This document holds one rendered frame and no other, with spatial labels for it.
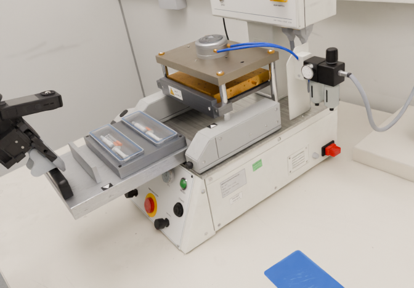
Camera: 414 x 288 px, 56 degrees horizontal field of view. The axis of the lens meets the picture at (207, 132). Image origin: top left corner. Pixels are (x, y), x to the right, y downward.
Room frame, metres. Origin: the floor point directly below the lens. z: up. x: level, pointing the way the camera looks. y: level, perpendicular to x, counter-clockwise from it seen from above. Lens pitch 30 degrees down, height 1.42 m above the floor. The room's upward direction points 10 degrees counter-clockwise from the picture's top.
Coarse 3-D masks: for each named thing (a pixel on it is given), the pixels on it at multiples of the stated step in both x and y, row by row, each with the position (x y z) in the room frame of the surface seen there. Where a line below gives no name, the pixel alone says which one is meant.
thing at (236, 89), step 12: (180, 72) 0.97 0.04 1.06; (252, 72) 0.88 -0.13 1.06; (264, 72) 0.87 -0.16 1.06; (192, 84) 0.87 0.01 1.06; (204, 84) 0.86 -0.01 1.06; (228, 84) 0.83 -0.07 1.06; (240, 84) 0.83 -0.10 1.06; (252, 84) 0.85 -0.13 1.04; (264, 84) 0.87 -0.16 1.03; (216, 96) 0.79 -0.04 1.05; (228, 96) 0.81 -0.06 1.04; (240, 96) 0.83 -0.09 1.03
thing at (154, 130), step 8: (136, 112) 0.89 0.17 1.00; (128, 120) 0.86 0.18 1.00; (136, 120) 0.85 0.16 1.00; (144, 120) 0.84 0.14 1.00; (152, 120) 0.83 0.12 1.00; (136, 128) 0.81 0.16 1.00; (144, 128) 0.80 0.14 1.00; (152, 128) 0.79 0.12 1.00; (160, 128) 0.78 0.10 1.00; (168, 128) 0.78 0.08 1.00; (152, 136) 0.75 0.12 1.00; (160, 136) 0.75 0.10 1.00; (168, 136) 0.74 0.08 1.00
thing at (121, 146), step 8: (104, 128) 0.84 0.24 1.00; (112, 128) 0.83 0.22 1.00; (96, 136) 0.80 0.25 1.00; (104, 136) 0.79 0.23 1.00; (112, 136) 0.79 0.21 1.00; (120, 136) 0.78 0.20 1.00; (104, 144) 0.76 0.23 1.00; (112, 144) 0.75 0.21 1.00; (120, 144) 0.74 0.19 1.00; (128, 144) 0.74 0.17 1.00; (112, 152) 0.72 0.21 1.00; (120, 152) 0.71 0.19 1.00; (128, 152) 0.70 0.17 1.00; (136, 152) 0.70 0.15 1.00; (120, 160) 0.68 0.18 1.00
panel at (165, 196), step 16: (160, 176) 0.79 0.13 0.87; (176, 176) 0.74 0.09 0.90; (192, 176) 0.69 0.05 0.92; (144, 192) 0.82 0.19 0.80; (160, 192) 0.77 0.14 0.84; (176, 192) 0.72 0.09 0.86; (144, 208) 0.80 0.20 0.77; (160, 208) 0.75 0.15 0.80; (176, 224) 0.69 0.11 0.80; (176, 240) 0.67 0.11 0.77
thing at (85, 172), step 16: (64, 160) 0.78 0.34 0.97; (80, 160) 0.73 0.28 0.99; (96, 160) 0.75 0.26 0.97; (160, 160) 0.70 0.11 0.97; (176, 160) 0.72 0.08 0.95; (48, 176) 0.72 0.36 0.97; (64, 176) 0.71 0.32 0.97; (80, 176) 0.70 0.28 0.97; (96, 176) 0.66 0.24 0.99; (112, 176) 0.68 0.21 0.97; (128, 176) 0.67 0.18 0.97; (144, 176) 0.67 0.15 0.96; (80, 192) 0.64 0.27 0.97; (96, 192) 0.63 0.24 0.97; (112, 192) 0.64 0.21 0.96; (80, 208) 0.60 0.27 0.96; (96, 208) 0.62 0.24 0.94
